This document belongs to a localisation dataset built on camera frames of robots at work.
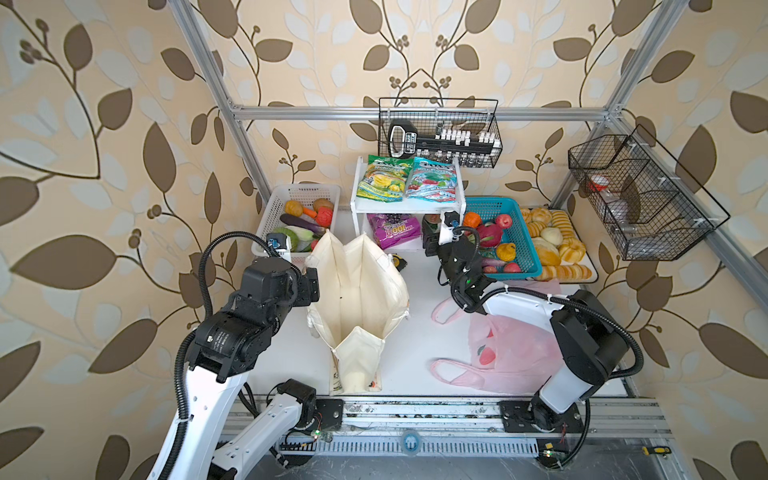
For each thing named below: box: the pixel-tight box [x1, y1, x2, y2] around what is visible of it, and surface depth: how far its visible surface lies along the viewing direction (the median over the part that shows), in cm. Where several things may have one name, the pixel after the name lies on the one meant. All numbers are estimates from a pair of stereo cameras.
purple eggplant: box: [280, 214, 326, 235], surface depth 114 cm
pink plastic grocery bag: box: [430, 279, 565, 396], surface depth 82 cm
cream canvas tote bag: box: [308, 230, 409, 395], surface depth 79 cm
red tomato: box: [316, 206, 333, 227], surface depth 110 cm
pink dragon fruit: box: [478, 224, 502, 248], surface depth 104 cm
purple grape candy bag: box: [367, 213, 421, 249], surface depth 87 cm
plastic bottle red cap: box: [588, 175, 631, 237], surface depth 82 cm
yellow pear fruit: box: [496, 242, 517, 262], surface depth 103 cm
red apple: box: [496, 214, 513, 229], surface depth 109 cm
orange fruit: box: [463, 211, 481, 228], surface depth 107 cm
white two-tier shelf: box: [350, 156, 466, 251], surface depth 79 cm
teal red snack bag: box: [407, 157, 457, 203], surface depth 79 cm
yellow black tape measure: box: [392, 253, 408, 272], surface depth 104 cm
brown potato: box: [284, 200, 303, 217], surface depth 117 cm
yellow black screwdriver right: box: [641, 446, 672, 456], surface depth 71 cm
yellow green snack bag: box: [356, 155, 414, 203], surface depth 80 cm
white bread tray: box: [550, 208, 599, 284], surface depth 102 cm
